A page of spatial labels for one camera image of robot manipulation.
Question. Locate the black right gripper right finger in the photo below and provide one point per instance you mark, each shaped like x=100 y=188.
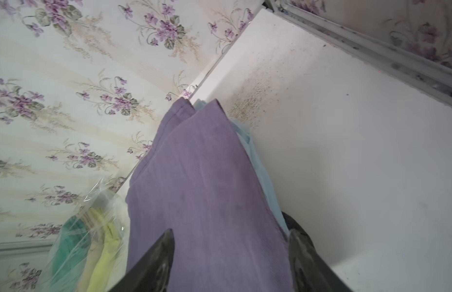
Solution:
x=309 y=272

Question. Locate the clear plastic vacuum bag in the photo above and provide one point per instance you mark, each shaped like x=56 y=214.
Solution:
x=104 y=197

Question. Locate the dark grey trousers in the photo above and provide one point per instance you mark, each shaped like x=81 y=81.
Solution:
x=293 y=224

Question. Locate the purple garment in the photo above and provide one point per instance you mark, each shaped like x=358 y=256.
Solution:
x=197 y=267

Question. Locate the light blue garment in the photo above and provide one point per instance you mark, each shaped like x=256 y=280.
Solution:
x=258 y=168

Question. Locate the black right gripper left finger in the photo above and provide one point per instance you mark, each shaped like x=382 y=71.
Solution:
x=152 y=272

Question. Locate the yellow folded garment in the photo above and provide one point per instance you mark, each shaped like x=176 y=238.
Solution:
x=105 y=264

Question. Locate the green folded garment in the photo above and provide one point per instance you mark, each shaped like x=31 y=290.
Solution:
x=70 y=258

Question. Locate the beige folded garment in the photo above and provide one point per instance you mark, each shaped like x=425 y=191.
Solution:
x=96 y=233

